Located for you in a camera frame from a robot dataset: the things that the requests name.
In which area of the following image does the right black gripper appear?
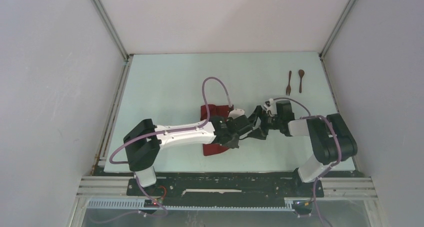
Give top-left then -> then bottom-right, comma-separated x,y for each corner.
247,104 -> 283,140

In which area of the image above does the red cloth napkin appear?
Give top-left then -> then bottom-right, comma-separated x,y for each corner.
200,104 -> 234,157

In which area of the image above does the brown wooden fork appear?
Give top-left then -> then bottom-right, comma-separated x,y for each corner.
285,70 -> 292,96

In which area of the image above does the brown wooden spoon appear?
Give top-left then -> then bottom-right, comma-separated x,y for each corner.
298,69 -> 305,94

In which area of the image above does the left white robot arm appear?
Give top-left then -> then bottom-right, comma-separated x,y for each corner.
123,115 -> 254,195

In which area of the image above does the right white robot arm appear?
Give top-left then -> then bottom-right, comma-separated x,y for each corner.
247,102 -> 358,196

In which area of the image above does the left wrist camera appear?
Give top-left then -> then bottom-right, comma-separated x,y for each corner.
228,108 -> 245,119

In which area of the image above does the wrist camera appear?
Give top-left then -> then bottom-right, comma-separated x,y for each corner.
228,108 -> 245,119
263,99 -> 295,122

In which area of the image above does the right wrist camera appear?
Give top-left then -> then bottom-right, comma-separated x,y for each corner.
263,99 -> 295,122

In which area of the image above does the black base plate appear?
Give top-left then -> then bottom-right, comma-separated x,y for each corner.
126,172 -> 324,207

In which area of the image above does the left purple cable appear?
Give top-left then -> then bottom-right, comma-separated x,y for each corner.
108,76 -> 233,218

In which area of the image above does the aluminium frame rail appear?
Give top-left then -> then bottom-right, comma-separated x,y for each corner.
76,176 -> 132,198

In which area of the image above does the white cable duct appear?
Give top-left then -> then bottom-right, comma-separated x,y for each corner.
86,198 -> 294,212

